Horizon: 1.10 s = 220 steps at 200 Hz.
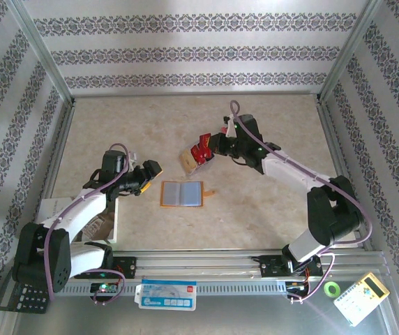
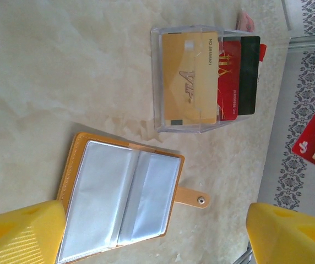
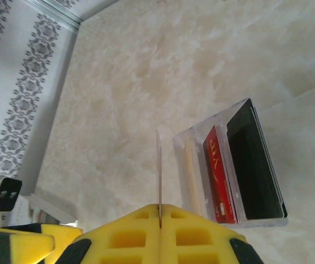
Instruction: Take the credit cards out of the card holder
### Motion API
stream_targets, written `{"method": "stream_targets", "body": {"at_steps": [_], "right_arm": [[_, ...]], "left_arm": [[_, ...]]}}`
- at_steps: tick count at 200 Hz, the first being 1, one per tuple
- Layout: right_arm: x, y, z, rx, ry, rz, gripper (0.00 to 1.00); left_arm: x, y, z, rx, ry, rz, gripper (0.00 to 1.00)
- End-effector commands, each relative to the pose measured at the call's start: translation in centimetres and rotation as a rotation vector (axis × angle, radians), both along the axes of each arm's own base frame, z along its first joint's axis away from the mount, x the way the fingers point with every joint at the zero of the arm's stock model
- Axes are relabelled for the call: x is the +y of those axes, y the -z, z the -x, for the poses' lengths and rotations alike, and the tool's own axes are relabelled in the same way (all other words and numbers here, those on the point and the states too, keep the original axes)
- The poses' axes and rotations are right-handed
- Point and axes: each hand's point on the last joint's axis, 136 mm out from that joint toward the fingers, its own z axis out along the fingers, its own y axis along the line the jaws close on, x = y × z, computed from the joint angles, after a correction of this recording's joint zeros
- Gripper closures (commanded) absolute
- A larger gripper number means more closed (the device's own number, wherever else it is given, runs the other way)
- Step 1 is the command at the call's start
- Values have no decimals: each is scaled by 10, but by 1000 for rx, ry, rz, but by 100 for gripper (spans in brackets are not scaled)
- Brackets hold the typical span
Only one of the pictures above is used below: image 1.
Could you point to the red card with yellow print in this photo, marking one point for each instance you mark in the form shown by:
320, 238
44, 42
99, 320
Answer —
205, 139

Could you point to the orange leather card holder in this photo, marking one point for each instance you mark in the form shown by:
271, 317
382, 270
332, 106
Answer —
182, 193

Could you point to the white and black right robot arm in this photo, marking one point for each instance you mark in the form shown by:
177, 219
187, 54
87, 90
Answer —
286, 171

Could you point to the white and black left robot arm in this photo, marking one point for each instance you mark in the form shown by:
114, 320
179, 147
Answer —
81, 209

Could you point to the plain red card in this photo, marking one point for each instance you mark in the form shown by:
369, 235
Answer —
195, 152

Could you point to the clear acrylic card stand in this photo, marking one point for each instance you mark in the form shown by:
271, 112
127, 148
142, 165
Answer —
195, 170

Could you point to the gold card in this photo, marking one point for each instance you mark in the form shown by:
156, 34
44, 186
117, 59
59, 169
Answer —
187, 160

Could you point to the small circuit board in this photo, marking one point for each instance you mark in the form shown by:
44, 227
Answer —
295, 286
103, 288

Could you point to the blue white ruler set package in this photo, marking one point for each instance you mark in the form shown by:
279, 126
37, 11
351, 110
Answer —
166, 296

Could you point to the black desk calculator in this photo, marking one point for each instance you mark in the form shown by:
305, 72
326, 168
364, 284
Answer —
28, 301

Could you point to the green tape roll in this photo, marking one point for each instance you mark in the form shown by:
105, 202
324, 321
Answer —
325, 289

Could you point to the yellow and white calculator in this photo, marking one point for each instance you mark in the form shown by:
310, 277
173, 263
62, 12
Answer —
360, 300

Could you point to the aluminium table end rail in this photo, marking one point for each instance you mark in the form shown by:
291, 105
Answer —
196, 93

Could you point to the aluminium table side rail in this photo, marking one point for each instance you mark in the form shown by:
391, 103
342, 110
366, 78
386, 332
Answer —
60, 139
332, 139

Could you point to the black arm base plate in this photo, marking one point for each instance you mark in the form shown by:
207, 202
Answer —
128, 267
271, 267

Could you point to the aluminium mounting rail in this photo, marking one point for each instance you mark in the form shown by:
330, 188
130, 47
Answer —
203, 261

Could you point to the aluminium frame post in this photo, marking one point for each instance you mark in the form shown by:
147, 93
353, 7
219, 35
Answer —
354, 45
39, 45

